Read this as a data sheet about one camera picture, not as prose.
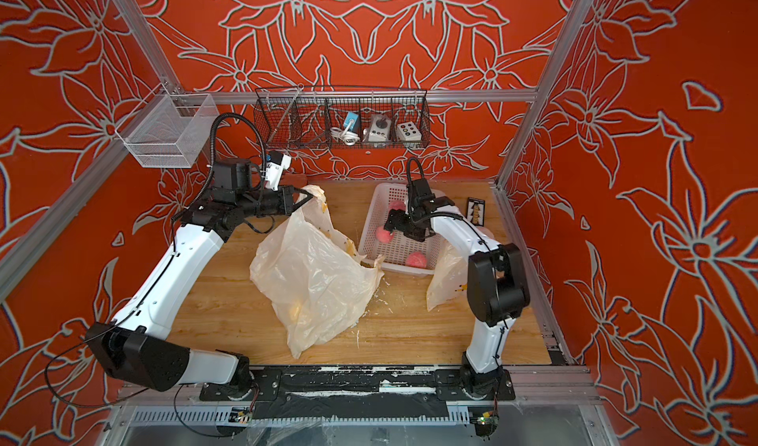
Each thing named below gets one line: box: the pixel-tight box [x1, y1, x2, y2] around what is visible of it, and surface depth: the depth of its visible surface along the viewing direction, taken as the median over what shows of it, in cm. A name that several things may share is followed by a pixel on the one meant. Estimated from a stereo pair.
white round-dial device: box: [367, 113, 392, 149], surface depth 93 cm
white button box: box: [395, 121, 423, 149], surface depth 97 cm
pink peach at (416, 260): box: [406, 251, 428, 269], surface depth 91 cm
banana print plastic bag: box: [426, 240, 470, 312], surface depth 81 cm
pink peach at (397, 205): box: [388, 200, 406, 212], surface depth 108 cm
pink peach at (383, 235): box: [376, 225, 395, 244], surface depth 99 cm
